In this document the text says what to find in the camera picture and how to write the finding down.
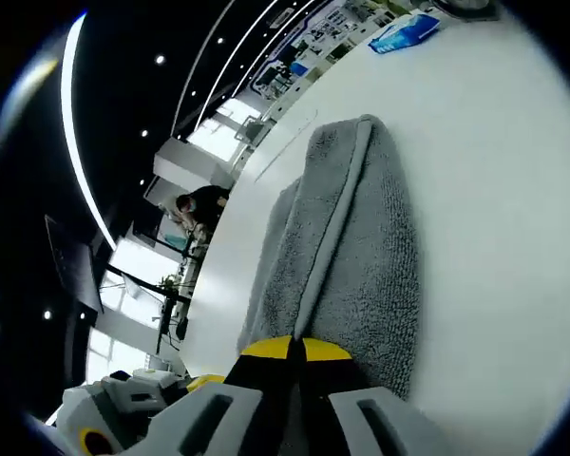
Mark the grey towel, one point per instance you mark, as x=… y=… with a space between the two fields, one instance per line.
x=361 y=247

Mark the black monitor stand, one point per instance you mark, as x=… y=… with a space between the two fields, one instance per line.
x=164 y=304

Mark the black monitor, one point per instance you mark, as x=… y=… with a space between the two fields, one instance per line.
x=73 y=266

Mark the blue wipes packet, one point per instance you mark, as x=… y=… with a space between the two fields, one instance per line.
x=404 y=33

